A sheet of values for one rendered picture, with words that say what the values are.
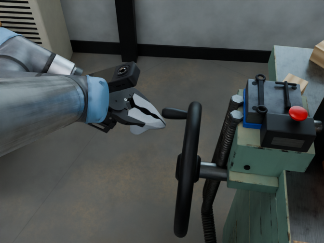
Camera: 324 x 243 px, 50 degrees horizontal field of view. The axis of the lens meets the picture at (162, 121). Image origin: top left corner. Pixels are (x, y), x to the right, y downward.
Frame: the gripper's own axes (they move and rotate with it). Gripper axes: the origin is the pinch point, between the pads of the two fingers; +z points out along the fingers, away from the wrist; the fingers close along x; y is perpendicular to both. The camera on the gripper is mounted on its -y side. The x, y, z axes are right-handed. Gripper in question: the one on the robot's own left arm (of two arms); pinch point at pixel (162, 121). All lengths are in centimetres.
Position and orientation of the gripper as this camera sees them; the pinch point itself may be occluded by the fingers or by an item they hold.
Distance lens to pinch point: 71.9
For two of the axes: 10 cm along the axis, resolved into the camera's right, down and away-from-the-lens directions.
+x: -1.5, 7.5, -6.4
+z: 8.5, 4.3, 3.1
